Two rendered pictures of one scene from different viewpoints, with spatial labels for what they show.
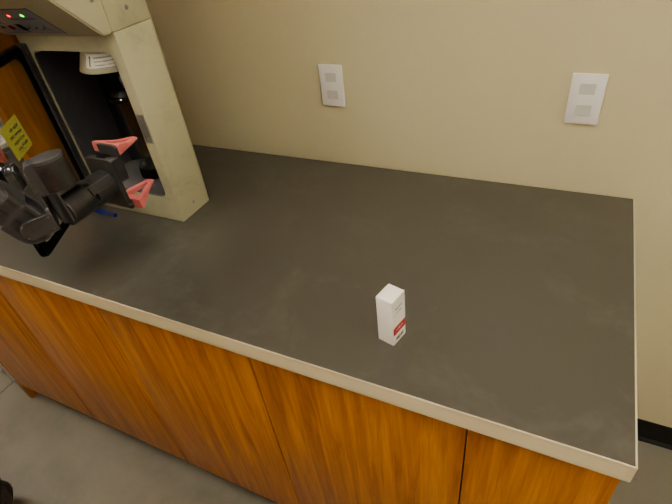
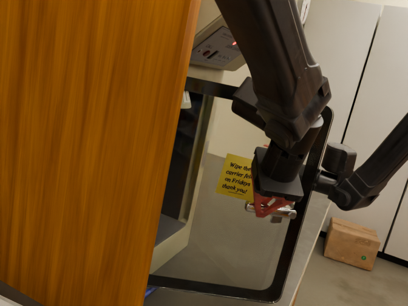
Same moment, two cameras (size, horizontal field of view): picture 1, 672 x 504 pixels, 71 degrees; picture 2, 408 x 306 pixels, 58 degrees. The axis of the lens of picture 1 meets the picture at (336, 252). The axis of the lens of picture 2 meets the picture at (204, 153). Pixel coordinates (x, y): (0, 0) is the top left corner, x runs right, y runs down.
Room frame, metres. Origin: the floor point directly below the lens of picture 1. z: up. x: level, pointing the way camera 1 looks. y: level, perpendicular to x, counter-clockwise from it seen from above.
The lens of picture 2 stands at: (1.21, 1.29, 1.42)
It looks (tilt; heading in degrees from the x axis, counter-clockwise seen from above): 13 degrees down; 262
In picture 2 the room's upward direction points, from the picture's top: 12 degrees clockwise
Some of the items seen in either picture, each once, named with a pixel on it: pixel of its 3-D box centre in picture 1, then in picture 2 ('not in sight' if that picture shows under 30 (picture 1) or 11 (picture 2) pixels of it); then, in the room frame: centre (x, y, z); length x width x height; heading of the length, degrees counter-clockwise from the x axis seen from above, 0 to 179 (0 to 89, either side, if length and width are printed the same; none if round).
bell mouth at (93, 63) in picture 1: (113, 50); not in sight; (1.23, 0.46, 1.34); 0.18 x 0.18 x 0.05
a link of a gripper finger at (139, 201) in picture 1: (133, 184); not in sight; (0.89, 0.39, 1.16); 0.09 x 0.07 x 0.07; 150
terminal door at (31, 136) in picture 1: (30, 152); (226, 198); (1.06, 0.67, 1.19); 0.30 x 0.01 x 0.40; 178
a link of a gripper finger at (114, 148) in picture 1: (120, 154); not in sight; (0.89, 0.39, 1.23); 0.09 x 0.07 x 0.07; 150
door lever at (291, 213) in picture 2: not in sight; (269, 206); (0.99, 0.70, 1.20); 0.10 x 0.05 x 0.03; 178
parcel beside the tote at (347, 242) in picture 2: not in sight; (350, 242); (-0.67, -1.58, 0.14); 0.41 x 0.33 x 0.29; 156
